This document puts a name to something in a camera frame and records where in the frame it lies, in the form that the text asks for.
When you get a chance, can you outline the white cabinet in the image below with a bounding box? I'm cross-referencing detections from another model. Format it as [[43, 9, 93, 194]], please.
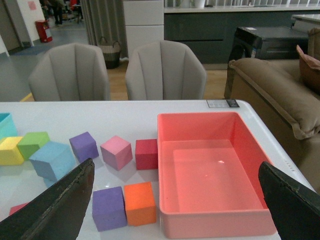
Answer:
[[123, 0, 164, 58]]

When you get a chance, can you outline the black washing machine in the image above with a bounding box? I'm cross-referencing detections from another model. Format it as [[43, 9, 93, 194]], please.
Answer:
[[224, 26, 310, 99]]

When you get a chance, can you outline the teal plastic bin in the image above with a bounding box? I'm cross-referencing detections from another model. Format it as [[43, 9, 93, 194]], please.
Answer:
[[0, 112, 18, 139]]

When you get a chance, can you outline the purple foam block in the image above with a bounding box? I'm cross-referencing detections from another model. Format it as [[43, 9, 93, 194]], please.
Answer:
[[92, 186, 128, 232], [69, 132, 99, 163]]

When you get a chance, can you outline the purple foam block far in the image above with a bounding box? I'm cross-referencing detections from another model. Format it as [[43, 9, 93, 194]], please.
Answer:
[[69, 132, 99, 163]]

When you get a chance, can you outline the purple foam block near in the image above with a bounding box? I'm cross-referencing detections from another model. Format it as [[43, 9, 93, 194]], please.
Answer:
[[92, 186, 128, 232]]

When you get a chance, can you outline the light blue foam block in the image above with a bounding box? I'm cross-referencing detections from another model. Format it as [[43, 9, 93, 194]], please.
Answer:
[[43, 178, 57, 188], [29, 141, 76, 182]]

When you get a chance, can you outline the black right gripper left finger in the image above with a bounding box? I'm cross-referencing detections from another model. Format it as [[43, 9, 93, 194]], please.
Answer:
[[0, 158, 95, 240]]

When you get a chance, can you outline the pink foam block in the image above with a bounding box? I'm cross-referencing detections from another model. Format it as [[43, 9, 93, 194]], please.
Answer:
[[100, 135, 133, 171]]

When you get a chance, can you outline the orange foam block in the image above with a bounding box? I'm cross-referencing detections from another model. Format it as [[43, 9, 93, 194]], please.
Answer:
[[124, 182, 157, 227]]

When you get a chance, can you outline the brown sofa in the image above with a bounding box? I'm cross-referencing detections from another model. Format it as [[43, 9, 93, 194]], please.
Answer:
[[224, 58, 320, 192]]

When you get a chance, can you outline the pink plastic bin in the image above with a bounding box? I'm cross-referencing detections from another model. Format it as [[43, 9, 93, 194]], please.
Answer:
[[157, 111, 276, 239]]

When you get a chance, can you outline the green foam block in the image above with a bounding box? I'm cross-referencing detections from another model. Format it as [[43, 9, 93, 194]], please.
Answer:
[[17, 131, 50, 161]]

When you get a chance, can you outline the grey chair left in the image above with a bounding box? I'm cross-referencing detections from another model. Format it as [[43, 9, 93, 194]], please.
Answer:
[[28, 43, 111, 102]]

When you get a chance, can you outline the red foam block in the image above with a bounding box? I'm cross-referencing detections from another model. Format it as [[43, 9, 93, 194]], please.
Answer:
[[135, 139, 158, 170]]

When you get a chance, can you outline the table label sticker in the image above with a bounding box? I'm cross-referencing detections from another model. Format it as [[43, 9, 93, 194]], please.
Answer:
[[206, 99, 240, 108]]

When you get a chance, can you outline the red foam block left edge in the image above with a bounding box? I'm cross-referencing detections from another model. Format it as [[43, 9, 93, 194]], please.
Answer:
[[9, 202, 29, 216]]

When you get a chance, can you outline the woven basket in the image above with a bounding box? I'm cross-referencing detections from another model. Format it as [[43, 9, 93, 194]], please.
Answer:
[[98, 36, 121, 69]]

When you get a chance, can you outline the dark counter cabinet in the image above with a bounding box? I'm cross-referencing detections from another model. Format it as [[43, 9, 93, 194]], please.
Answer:
[[164, 4, 320, 65]]

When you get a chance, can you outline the grey chair right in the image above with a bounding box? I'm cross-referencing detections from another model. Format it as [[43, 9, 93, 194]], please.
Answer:
[[125, 40, 207, 101]]

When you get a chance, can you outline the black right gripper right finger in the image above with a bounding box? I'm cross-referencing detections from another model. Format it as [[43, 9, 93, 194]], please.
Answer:
[[258, 161, 320, 240]]

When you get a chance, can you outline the grey chair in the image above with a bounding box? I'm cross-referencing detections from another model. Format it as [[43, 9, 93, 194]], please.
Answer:
[[28, 43, 111, 102], [125, 40, 207, 101]]

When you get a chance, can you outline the yellow foam block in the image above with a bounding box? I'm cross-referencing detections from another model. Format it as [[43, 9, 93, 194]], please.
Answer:
[[0, 136, 25, 166]]

